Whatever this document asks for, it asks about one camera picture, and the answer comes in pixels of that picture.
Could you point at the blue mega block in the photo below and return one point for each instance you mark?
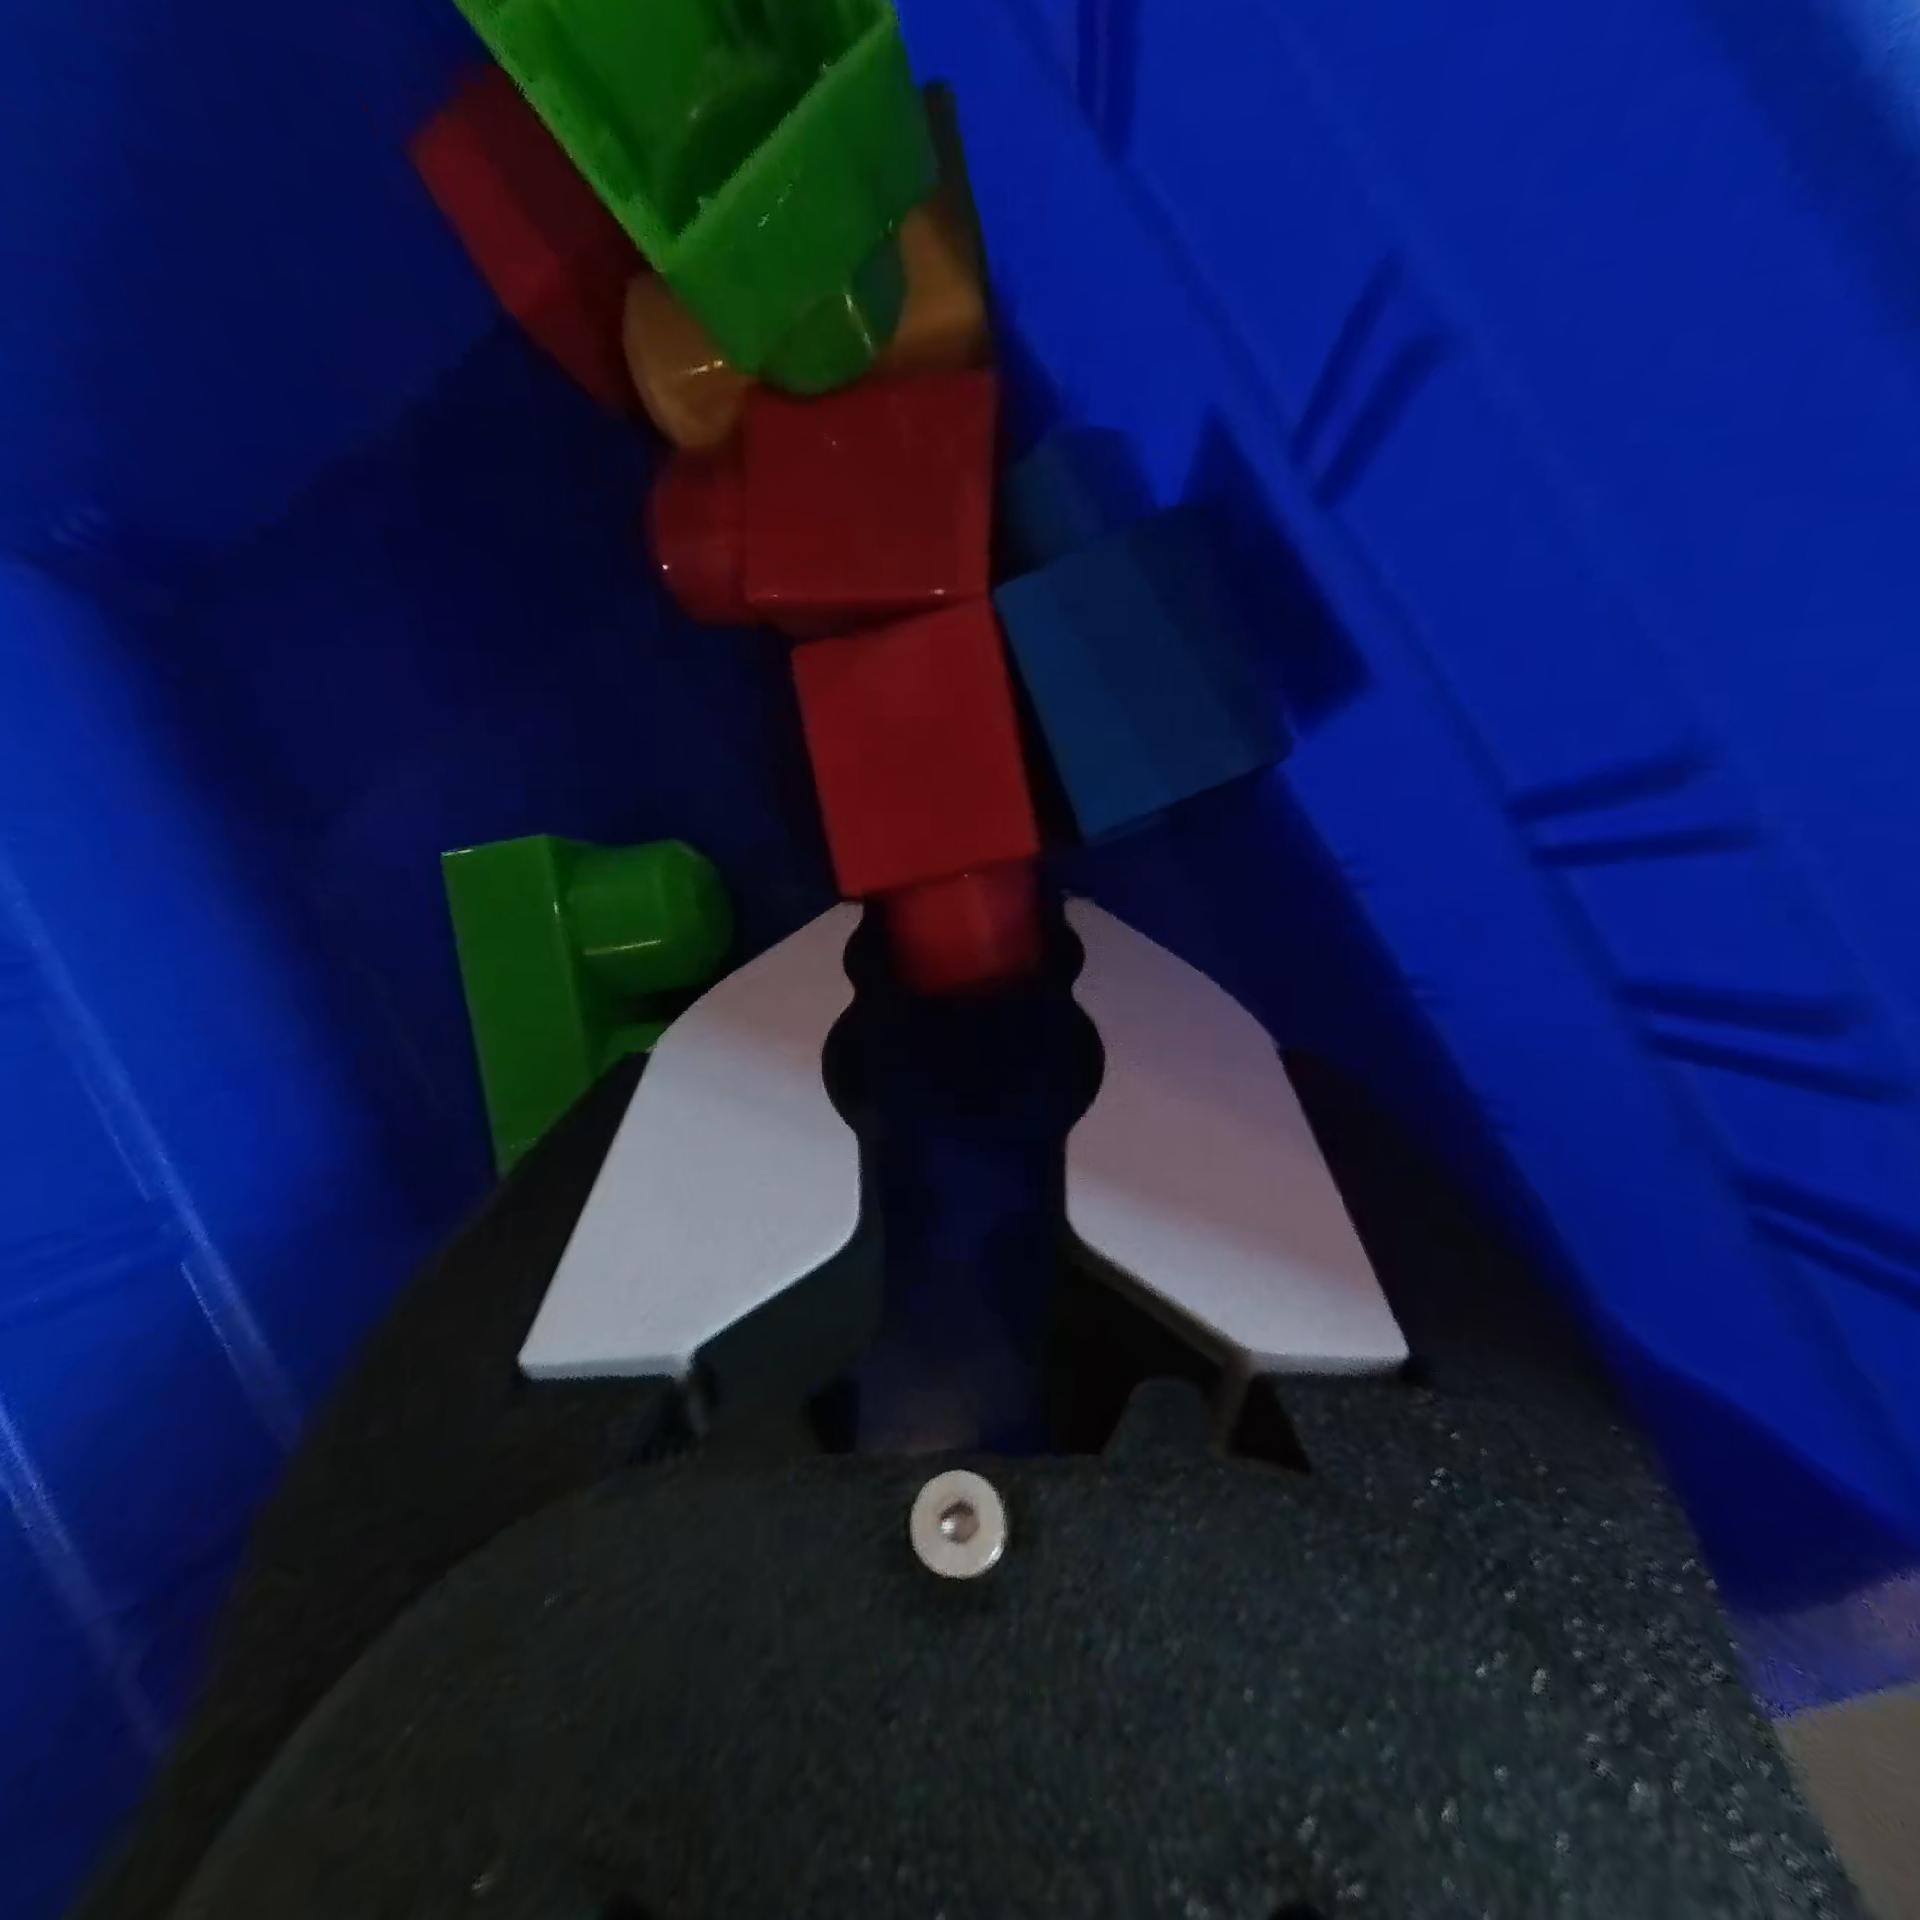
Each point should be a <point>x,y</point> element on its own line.
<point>1142,676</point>

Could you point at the blue plastic bin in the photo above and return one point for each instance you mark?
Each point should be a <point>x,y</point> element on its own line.
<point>1561,603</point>

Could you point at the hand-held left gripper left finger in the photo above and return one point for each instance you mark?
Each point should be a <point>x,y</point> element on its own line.
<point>692,1201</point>

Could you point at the orange mega block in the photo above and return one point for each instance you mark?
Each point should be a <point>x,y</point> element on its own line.
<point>684,384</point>

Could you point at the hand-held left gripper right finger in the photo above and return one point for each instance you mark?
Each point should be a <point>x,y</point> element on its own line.
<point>1216,1187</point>

